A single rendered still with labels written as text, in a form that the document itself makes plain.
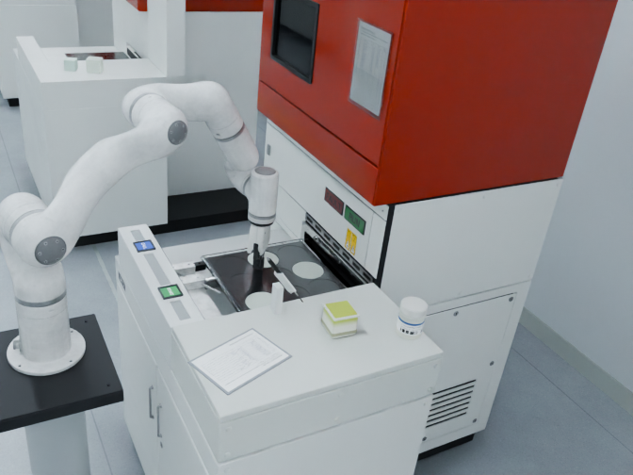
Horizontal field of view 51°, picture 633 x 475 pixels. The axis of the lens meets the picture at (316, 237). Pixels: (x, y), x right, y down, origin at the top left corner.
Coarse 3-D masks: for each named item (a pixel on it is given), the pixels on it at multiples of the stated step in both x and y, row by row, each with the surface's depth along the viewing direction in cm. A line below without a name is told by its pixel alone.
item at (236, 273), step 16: (224, 256) 216; (240, 256) 217; (288, 256) 220; (304, 256) 221; (224, 272) 208; (240, 272) 208; (256, 272) 209; (272, 272) 210; (288, 272) 211; (240, 288) 201; (256, 288) 202; (304, 288) 204; (320, 288) 205; (336, 288) 206; (240, 304) 194
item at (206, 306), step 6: (180, 276) 207; (198, 288) 202; (204, 288) 202; (192, 294) 199; (198, 294) 199; (204, 294) 200; (198, 300) 197; (204, 300) 197; (210, 300) 198; (198, 306) 194; (204, 306) 194; (210, 306) 195; (216, 306) 195; (204, 312) 192; (210, 312) 192; (216, 312) 193; (204, 318) 190; (210, 318) 190
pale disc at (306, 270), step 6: (300, 264) 216; (306, 264) 217; (312, 264) 217; (294, 270) 213; (300, 270) 213; (306, 270) 213; (312, 270) 214; (318, 270) 214; (300, 276) 210; (306, 276) 210; (312, 276) 211; (318, 276) 211
